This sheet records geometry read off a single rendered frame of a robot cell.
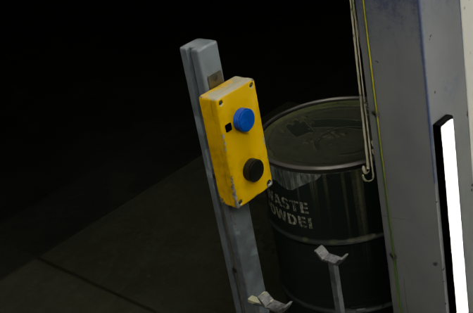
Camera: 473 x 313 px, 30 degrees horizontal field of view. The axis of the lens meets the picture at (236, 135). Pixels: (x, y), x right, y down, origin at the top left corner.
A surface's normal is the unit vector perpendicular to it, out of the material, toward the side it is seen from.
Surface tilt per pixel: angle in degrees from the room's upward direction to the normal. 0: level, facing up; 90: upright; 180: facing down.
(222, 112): 90
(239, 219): 90
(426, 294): 90
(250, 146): 90
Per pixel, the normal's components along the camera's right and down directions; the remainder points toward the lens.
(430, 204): -0.66, 0.42
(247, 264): 0.72, 0.17
